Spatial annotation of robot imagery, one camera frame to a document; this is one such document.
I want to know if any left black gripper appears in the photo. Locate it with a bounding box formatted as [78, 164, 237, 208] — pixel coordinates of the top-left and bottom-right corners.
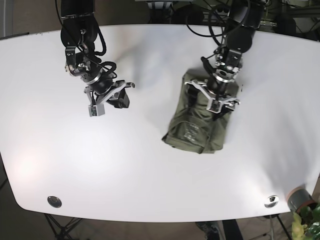
[184, 60, 242, 117]

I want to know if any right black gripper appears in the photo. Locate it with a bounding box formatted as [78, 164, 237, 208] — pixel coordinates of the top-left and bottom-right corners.
[84, 76, 135, 117]

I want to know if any olive green T-shirt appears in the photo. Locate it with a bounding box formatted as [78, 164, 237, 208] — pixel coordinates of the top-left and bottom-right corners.
[162, 70, 232, 154]

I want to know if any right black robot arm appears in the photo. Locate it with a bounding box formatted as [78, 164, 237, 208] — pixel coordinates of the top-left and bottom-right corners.
[55, 0, 135, 117]

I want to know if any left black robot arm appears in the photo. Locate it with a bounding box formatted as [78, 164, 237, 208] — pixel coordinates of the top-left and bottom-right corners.
[189, 0, 267, 115]

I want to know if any left silver table grommet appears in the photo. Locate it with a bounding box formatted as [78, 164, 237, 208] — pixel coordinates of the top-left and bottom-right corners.
[47, 195, 62, 208]

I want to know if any silver table grommet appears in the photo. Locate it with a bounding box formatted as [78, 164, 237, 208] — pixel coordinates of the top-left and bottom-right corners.
[47, 195, 62, 208]
[264, 195, 279, 209]

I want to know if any right silver table grommet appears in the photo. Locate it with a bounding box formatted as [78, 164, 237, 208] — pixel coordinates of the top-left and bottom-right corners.
[264, 195, 279, 209]

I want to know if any grey plant pot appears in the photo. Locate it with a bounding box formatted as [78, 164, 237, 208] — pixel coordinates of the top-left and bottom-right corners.
[286, 186, 317, 213]

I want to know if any green potted plant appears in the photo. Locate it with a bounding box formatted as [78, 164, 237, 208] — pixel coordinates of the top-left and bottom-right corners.
[291, 203, 320, 240]

